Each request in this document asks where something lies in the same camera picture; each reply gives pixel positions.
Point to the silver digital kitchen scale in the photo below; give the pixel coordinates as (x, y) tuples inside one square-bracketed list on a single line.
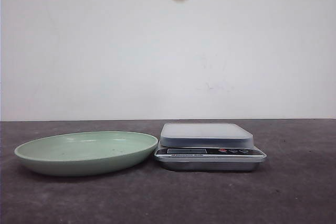
[(207, 147)]

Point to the light green plate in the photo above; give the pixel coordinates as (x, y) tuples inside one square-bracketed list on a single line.
[(85, 153)]

